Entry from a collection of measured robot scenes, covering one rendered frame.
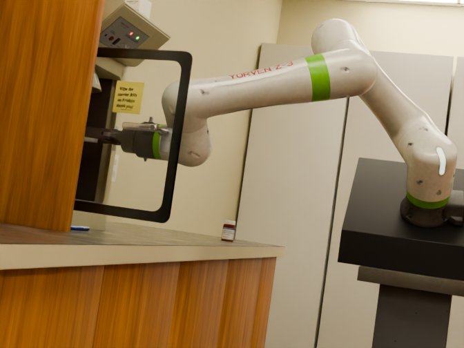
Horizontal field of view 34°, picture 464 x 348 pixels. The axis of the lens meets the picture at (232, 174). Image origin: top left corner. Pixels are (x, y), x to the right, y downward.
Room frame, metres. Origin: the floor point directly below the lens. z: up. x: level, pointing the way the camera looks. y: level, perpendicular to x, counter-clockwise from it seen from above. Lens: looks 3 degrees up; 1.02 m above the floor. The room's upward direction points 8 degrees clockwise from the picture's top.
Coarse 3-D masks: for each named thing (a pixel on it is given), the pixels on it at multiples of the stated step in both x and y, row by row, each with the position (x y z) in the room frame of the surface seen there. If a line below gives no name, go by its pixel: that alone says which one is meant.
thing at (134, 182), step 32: (96, 64) 1.82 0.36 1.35; (128, 64) 1.79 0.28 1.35; (160, 64) 1.75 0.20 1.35; (96, 96) 1.82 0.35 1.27; (160, 96) 1.75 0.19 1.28; (96, 128) 1.81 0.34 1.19; (96, 160) 1.81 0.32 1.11; (128, 160) 1.77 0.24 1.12; (160, 160) 1.74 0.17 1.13; (96, 192) 1.80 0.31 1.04; (128, 192) 1.77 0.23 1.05; (160, 192) 1.73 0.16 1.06
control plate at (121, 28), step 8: (112, 24) 1.86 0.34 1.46; (120, 24) 1.88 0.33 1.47; (128, 24) 1.91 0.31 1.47; (104, 32) 1.87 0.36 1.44; (112, 32) 1.89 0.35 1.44; (120, 32) 1.92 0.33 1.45; (128, 32) 1.94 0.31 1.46; (136, 32) 1.97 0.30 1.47; (104, 40) 1.90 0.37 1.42; (112, 40) 1.93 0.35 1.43; (120, 40) 1.95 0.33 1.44; (128, 40) 1.98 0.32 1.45; (136, 40) 2.00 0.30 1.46; (144, 40) 2.03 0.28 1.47
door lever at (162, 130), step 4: (124, 124) 1.72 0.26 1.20; (128, 124) 1.72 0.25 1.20; (132, 124) 1.72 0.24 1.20; (136, 124) 1.71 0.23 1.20; (140, 124) 1.71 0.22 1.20; (144, 124) 1.70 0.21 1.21; (148, 124) 1.70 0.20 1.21; (152, 124) 1.70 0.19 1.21; (124, 128) 1.73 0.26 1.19; (128, 128) 1.72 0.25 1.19; (132, 128) 1.72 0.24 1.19; (136, 128) 1.71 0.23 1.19; (140, 128) 1.71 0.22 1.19; (144, 128) 1.70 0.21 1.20; (148, 128) 1.70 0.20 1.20; (152, 128) 1.69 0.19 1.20; (156, 128) 1.70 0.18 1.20; (160, 128) 1.72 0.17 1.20; (164, 128) 1.74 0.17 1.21; (160, 132) 1.72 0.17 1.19; (164, 132) 1.74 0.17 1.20
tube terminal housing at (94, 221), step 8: (72, 216) 1.96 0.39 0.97; (80, 216) 2.00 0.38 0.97; (88, 216) 2.05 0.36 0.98; (96, 216) 2.09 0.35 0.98; (104, 216) 2.14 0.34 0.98; (72, 224) 1.97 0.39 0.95; (80, 224) 2.01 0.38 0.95; (88, 224) 2.05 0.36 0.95; (96, 224) 2.10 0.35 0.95; (104, 224) 2.15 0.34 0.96
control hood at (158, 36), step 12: (108, 0) 1.82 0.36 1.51; (120, 0) 1.82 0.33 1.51; (108, 12) 1.82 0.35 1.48; (120, 12) 1.84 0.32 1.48; (132, 12) 1.87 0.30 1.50; (108, 24) 1.85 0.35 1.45; (144, 24) 1.96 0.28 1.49; (156, 24) 2.02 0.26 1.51; (156, 36) 2.05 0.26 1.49; (168, 36) 2.10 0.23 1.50; (144, 48) 2.07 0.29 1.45; (156, 48) 2.12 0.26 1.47
